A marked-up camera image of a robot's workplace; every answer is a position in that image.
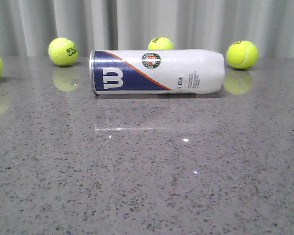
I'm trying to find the white blue tennis ball can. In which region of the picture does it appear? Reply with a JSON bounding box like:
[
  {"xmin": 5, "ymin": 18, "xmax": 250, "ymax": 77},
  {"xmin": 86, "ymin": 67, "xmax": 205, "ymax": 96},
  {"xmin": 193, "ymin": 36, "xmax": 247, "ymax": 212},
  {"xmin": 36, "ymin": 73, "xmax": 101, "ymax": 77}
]
[{"xmin": 89, "ymin": 49, "xmax": 225, "ymax": 94}]

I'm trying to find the right tennis ball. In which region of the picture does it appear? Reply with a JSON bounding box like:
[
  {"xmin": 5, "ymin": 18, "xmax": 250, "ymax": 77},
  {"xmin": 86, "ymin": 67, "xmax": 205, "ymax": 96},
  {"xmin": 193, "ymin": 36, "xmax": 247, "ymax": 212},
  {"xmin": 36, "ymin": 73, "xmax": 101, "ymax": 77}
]
[{"xmin": 226, "ymin": 40, "xmax": 259, "ymax": 69}]

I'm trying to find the centre tennis ball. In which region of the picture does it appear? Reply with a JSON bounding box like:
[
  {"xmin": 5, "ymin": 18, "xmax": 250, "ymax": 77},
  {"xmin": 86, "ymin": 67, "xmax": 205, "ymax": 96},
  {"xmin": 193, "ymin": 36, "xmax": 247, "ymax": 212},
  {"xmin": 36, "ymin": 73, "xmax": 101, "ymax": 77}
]
[{"xmin": 148, "ymin": 36, "xmax": 174, "ymax": 50}]

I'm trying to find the grey pleated curtain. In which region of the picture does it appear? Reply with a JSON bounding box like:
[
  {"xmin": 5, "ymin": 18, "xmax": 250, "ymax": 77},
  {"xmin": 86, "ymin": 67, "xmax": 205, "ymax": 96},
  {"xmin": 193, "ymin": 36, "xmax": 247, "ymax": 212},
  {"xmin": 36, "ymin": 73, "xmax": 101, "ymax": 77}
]
[{"xmin": 0, "ymin": 0, "xmax": 294, "ymax": 58}]

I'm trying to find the tennis ball with Roland Garros text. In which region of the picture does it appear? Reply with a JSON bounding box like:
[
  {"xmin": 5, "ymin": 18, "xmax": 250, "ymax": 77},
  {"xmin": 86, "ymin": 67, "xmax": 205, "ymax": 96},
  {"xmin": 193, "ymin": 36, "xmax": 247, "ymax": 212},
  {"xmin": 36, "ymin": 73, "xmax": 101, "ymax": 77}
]
[{"xmin": 48, "ymin": 37, "xmax": 78, "ymax": 66}]

